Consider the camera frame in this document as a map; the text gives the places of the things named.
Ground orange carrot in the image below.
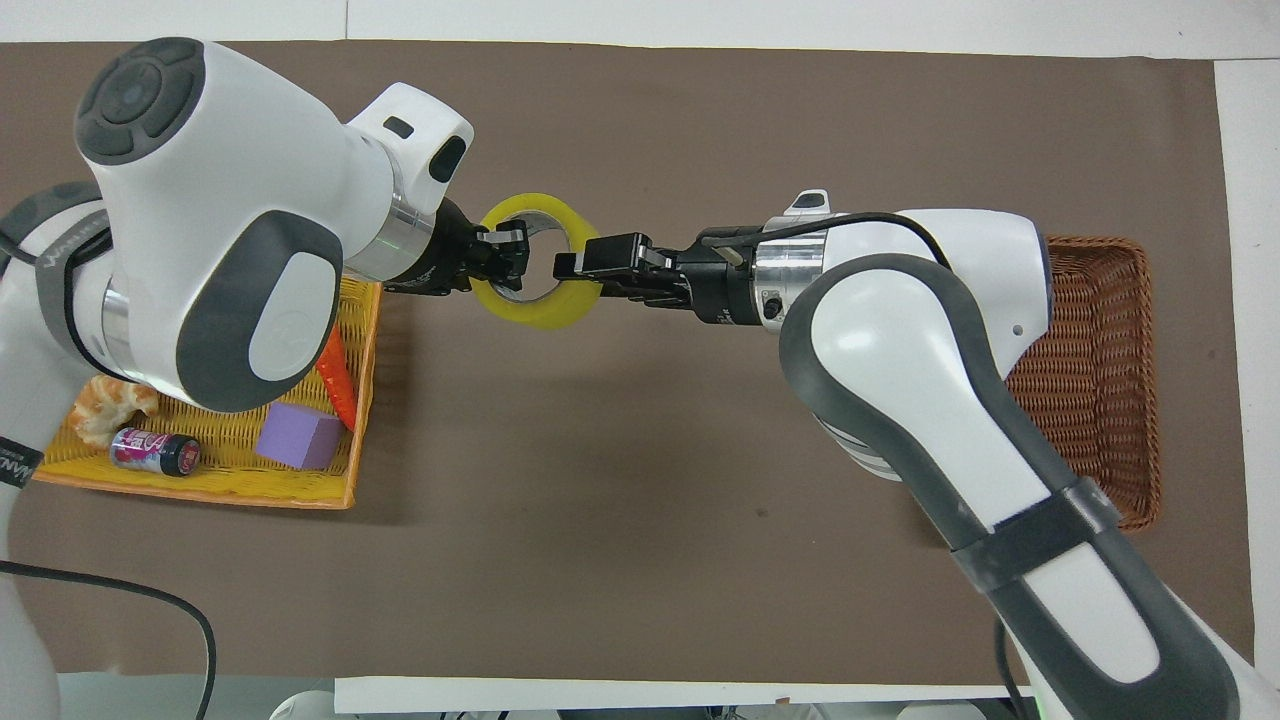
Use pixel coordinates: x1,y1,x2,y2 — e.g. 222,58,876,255
319,327,360,434

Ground yellow tape roll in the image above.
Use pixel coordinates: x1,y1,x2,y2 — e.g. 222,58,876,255
472,192,604,332

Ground black cable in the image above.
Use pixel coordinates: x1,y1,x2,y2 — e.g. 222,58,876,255
699,211,951,272
994,619,1033,720
0,559,218,720

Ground purple block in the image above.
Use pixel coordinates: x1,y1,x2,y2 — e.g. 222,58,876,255
254,403,346,471

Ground bread roll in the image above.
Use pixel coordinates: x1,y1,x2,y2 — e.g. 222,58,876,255
68,375,162,449

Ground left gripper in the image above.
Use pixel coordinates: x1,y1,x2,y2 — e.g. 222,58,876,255
384,198,483,299

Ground brown wicker basket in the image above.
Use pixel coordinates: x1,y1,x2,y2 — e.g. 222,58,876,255
1004,235,1163,531

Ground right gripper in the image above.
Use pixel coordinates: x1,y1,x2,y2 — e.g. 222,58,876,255
553,228,763,328

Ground yellow wicker basket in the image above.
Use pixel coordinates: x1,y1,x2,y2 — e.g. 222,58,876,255
30,275,386,511

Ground small pink can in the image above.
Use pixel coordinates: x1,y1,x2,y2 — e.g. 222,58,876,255
109,426,202,478

